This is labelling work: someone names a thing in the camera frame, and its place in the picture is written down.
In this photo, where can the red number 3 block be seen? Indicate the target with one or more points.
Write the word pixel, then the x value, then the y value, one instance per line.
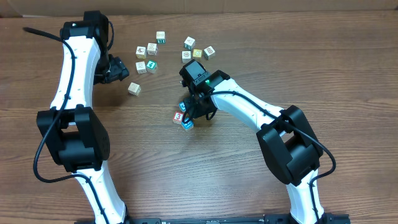
pixel 178 116

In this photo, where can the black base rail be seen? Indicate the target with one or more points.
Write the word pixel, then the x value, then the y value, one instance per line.
pixel 327 218

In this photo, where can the plain block letter T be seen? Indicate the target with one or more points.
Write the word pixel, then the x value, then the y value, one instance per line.
pixel 134 89

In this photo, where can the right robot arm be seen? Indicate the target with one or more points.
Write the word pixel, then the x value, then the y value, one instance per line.
pixel 288 144

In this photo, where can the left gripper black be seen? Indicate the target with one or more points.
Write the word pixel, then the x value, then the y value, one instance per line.
pixel 117 71

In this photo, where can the yellow top block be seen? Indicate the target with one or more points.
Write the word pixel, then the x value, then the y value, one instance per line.
pixel 197 54

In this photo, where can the block with red picture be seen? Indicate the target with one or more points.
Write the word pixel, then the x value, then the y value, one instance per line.
pixel 141 52

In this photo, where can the plain wooden block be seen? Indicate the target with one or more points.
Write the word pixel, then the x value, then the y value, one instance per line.
pixel 141 67

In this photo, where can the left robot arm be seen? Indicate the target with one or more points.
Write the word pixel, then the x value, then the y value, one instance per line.
pixel 70 129

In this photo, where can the blue letter H block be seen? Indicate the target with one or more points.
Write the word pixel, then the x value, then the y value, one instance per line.
pixel 188 125

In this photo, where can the plain block K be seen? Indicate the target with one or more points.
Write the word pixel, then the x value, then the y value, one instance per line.
pixel 152 49

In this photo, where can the green number 4 block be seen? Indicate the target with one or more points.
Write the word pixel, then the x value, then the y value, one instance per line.
pixel 151 66

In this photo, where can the plain block red drawing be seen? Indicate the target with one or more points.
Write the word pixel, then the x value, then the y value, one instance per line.
pixel 186 56

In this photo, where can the block with teal side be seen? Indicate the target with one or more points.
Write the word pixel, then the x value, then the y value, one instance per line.
pixel 160 37

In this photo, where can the white block teal side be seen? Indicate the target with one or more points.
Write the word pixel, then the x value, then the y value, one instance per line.
pixel 189 43

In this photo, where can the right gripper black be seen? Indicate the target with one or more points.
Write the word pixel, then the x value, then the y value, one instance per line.
pixel 197 108

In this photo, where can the blue number 5 block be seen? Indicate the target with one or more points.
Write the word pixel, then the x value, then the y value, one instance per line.
pixel 182 106

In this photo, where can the white block green side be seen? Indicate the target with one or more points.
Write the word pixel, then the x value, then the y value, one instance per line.
pixel 209 52

